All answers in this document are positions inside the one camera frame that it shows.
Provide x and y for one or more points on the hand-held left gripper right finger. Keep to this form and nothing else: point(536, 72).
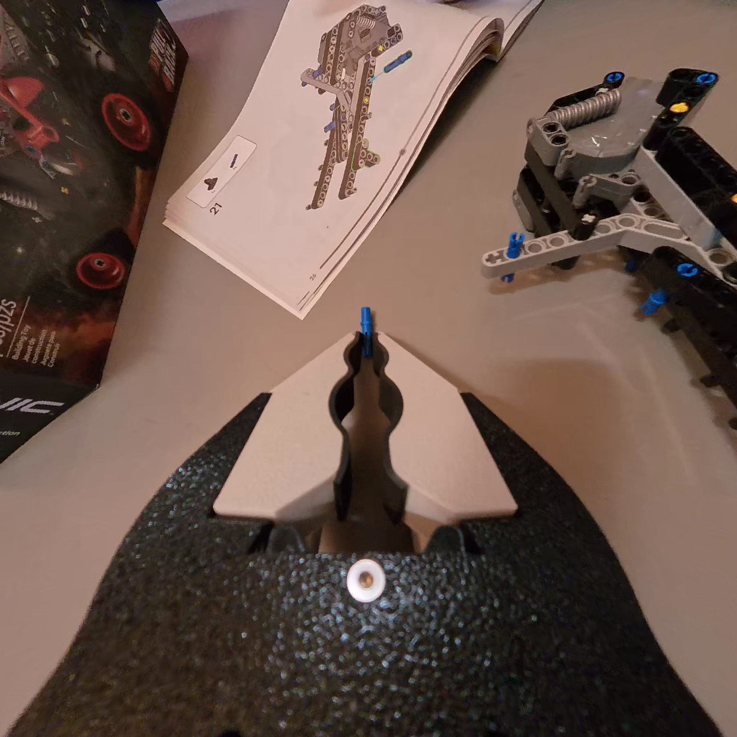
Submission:
point(449, 449)

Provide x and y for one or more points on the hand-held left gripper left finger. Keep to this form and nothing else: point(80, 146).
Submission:
point(270, 449)

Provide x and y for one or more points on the blue toy connector pin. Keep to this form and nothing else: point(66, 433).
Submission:
point(365, 322)

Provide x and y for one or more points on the grey black brick model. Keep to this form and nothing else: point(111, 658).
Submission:
point(599, 138)

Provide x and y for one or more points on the grey desk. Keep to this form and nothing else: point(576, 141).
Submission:
point(173, 403)

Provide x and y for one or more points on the open instruction booklet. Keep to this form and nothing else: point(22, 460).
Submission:
point(276, 173)

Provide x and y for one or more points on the dark building toy box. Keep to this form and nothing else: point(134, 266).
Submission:
point(69, 173)

